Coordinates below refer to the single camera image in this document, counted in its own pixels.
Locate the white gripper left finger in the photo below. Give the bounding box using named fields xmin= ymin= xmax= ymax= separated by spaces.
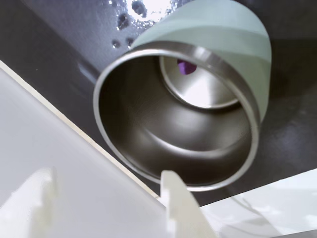
xmin=0 ymin=168 xmax=61 ymax=238

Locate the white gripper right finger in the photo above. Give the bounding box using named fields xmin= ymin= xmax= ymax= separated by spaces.
xmin=159 ymin=170 xmax=216 ymax=238

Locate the purple pen grip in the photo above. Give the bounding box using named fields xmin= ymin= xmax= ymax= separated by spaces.
xmin=176 ymin=59 xmax=198 ymax=76

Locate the pale green steel cup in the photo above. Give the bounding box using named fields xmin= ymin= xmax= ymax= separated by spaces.
xmin=92 ymin=0 xmax=272 ymax=193

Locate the black table mat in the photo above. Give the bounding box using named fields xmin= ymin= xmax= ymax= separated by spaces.
xmin=0 ymin=0 xmax=317 ymax=207

